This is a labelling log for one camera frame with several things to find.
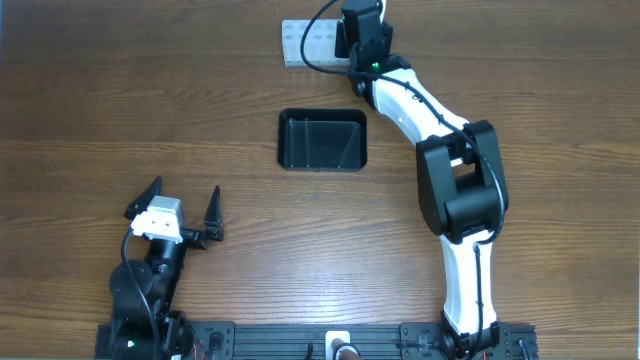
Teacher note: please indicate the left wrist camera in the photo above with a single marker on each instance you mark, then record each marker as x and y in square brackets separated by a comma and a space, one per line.
[160, 217]

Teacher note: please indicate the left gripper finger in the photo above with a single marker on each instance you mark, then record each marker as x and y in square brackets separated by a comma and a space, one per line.
[215, 220]
[145, 197]

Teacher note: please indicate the clear test tube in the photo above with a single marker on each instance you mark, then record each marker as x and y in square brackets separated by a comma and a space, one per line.
[350, 146]
[291, 145]
[306, 145]

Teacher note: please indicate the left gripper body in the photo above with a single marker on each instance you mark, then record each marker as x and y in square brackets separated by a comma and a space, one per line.
[194, 238]

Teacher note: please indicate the mounting rail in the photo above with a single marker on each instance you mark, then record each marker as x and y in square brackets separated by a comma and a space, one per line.
[280, 342]

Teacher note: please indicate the white test tube rack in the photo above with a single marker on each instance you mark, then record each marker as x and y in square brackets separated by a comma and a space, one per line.
[310, 50]

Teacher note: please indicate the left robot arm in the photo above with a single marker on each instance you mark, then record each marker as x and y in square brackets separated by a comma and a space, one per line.
[150, 285]

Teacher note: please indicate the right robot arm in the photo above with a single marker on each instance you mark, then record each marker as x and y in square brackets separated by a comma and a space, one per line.
[400, 105]

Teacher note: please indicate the black tray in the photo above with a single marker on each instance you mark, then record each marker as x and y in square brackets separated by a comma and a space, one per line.
[325, 145]

